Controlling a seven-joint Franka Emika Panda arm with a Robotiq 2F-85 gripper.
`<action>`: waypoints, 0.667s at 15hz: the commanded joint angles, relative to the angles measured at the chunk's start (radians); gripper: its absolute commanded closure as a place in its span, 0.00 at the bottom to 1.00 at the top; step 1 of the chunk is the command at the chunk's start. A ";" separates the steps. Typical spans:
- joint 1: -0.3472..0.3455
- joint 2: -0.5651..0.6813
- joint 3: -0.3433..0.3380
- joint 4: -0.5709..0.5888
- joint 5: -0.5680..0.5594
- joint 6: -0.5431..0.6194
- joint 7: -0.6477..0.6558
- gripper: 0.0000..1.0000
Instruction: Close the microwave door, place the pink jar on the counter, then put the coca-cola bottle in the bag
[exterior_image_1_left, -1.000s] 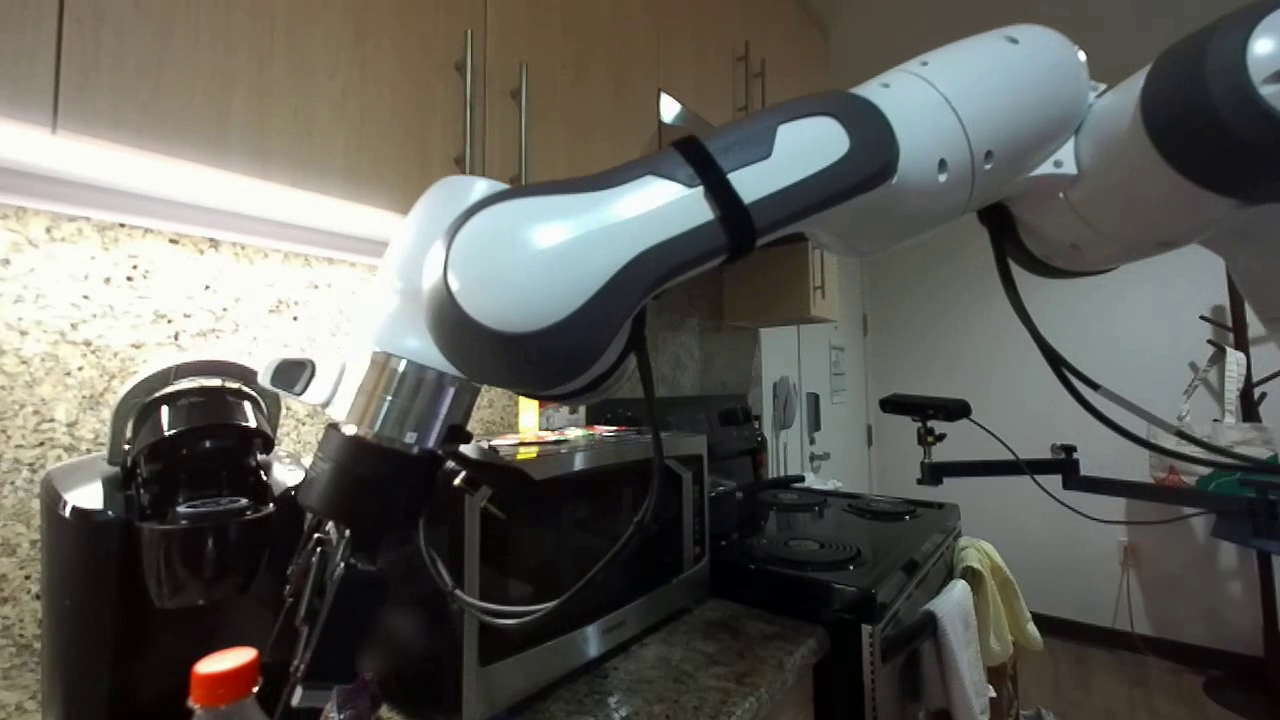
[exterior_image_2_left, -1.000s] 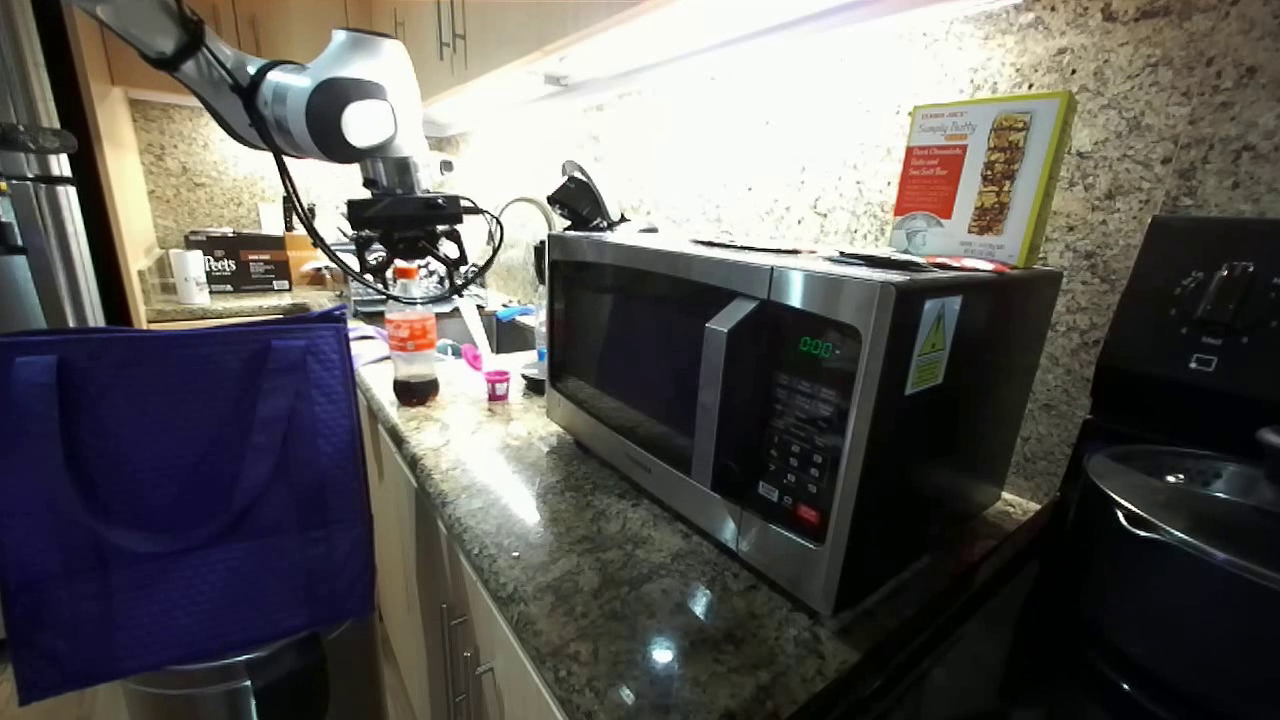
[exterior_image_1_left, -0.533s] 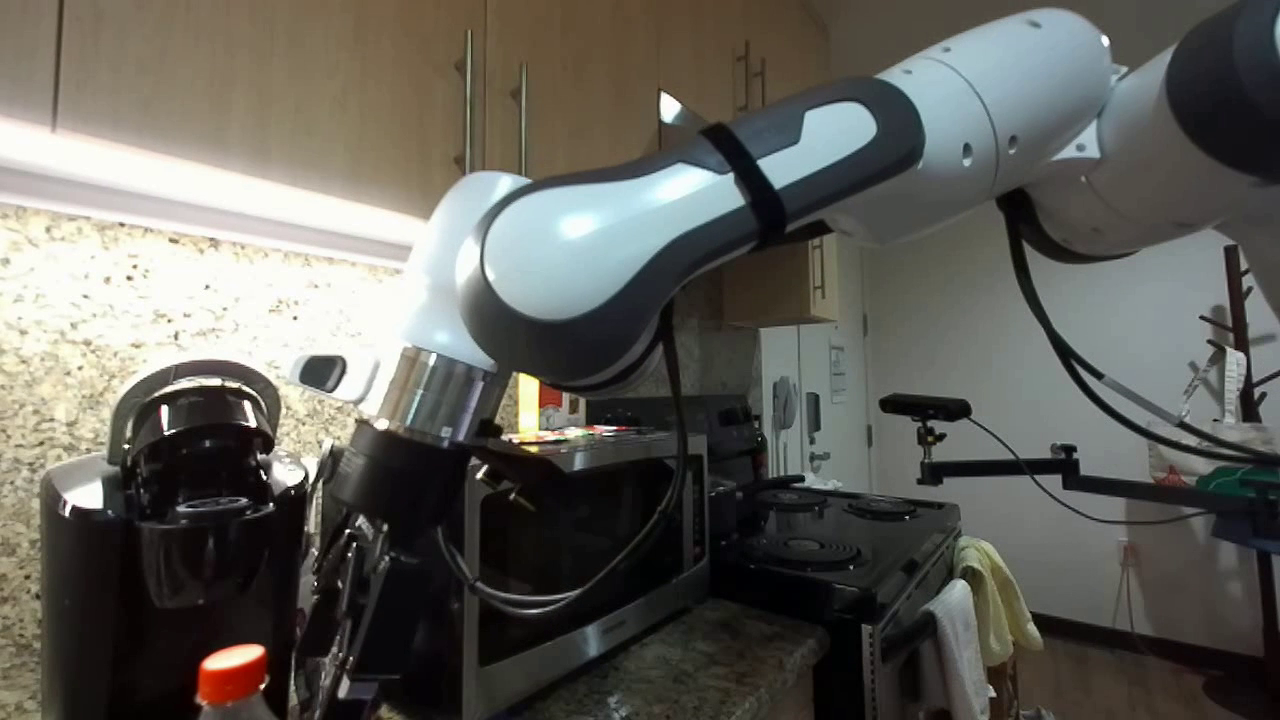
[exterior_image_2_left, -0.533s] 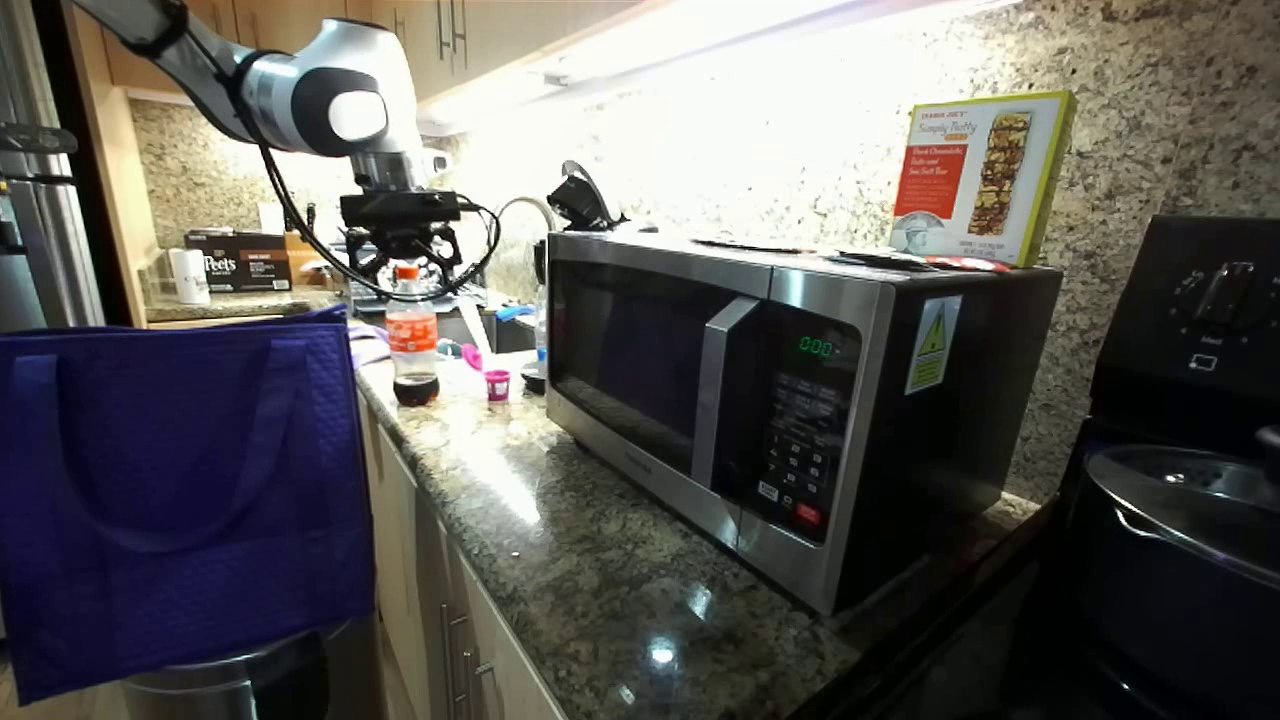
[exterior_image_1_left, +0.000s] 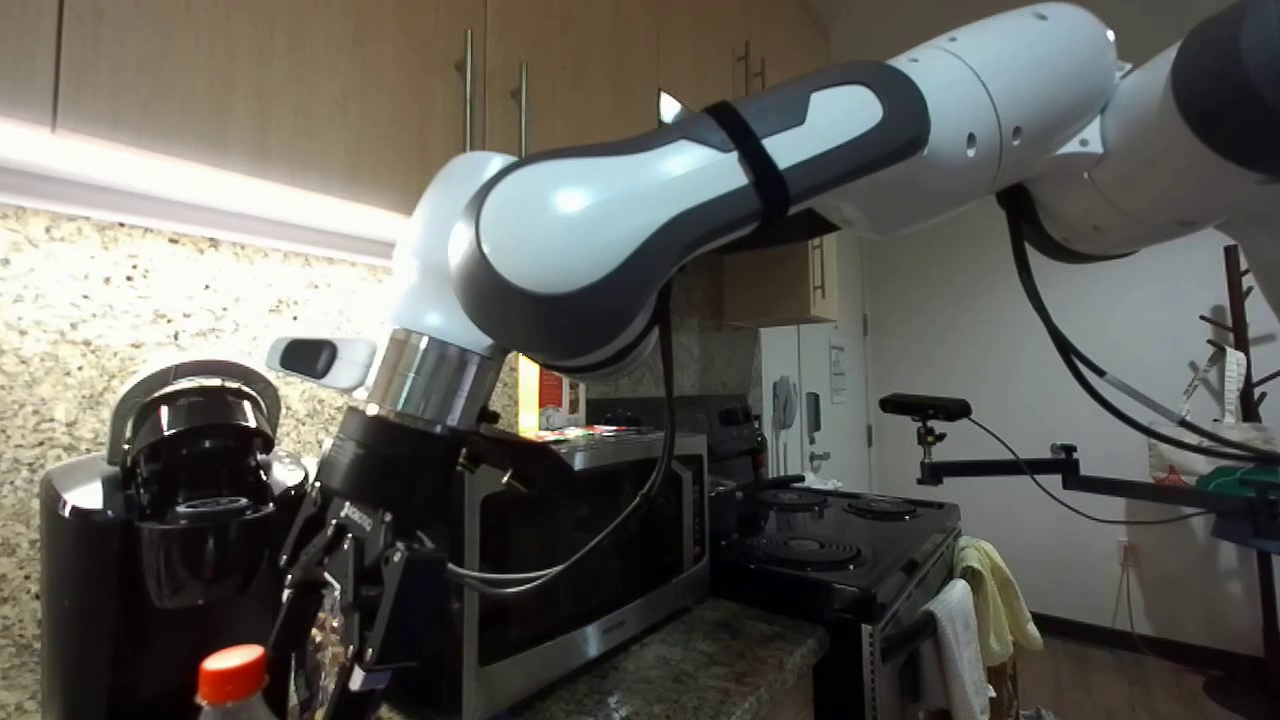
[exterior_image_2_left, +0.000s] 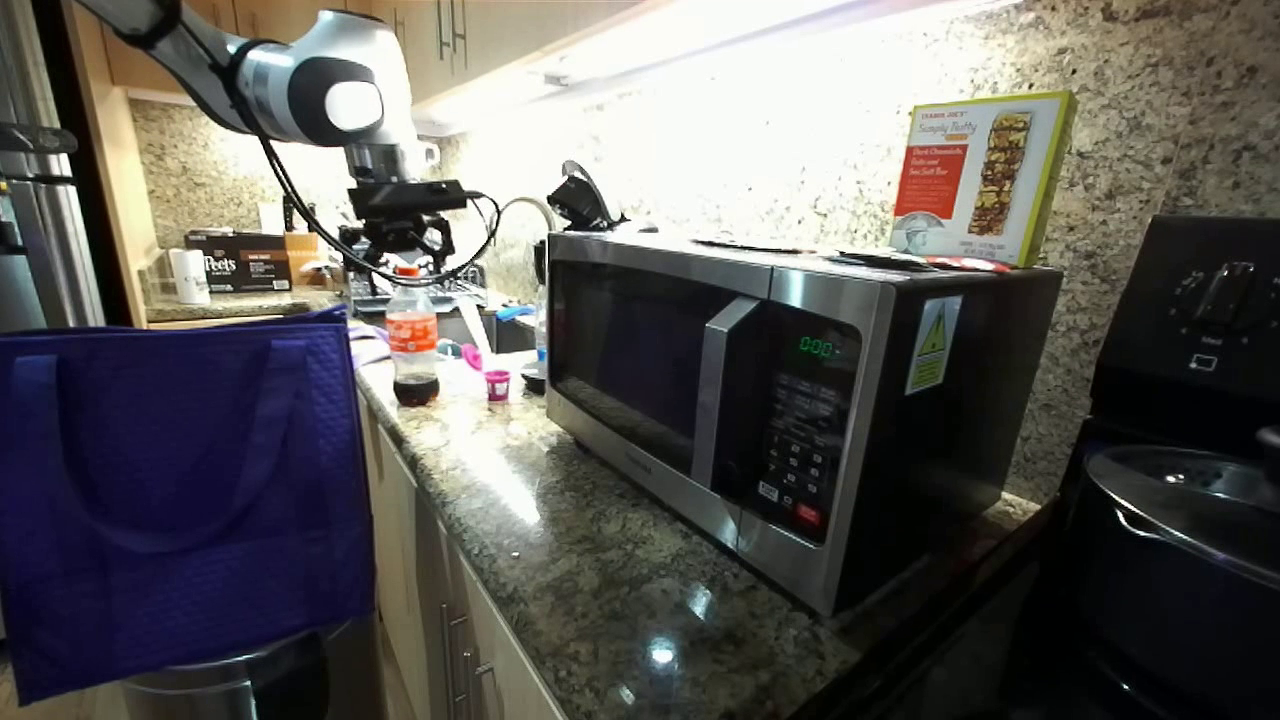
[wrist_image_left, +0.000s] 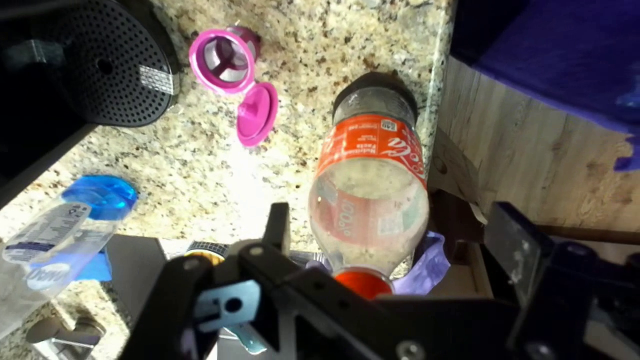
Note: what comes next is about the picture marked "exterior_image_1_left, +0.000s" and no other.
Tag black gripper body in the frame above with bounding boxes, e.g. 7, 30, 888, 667
315, 405, 472, 542

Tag coca-cola bottle with red cap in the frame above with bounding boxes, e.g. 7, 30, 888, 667
190, 641, 278, 720

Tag stainless steel microwave oven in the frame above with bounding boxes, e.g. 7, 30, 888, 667
437, 425, 717, 720

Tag black coffee maker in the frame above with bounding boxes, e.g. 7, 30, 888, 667
34, 355, 325, 720

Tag under-cabinet light strip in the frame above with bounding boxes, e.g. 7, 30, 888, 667
0, 114, 417, 265

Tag wooden upper cabinets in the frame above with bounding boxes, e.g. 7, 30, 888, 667
0, 0, 871, 333

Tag white refrigerator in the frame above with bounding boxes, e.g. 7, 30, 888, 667
756, 317, 871, 489

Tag black stove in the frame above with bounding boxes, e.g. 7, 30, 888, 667
704, 392, 962, 720

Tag white towel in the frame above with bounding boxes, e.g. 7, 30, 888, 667
915, 578, 998, 720

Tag yellow towel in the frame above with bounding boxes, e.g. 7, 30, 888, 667
952, 534, 1046, 671

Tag green cloth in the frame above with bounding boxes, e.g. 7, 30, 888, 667
1187, 456, 1280, 508

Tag dark wooden coat rack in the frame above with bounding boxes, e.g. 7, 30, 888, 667
1194, 240, 1280, 428

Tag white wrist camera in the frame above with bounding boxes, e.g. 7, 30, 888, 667
264, 333, 385, 397

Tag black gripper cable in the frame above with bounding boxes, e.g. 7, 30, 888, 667
442, 284, 678, 600

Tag black camera on mount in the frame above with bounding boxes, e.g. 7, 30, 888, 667
875, 390, 977, 428

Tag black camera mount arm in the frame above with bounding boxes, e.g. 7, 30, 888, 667
912, 422, 1280, 521

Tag black base cable bundle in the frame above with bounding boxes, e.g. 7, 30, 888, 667
996, 180, 1280, 470

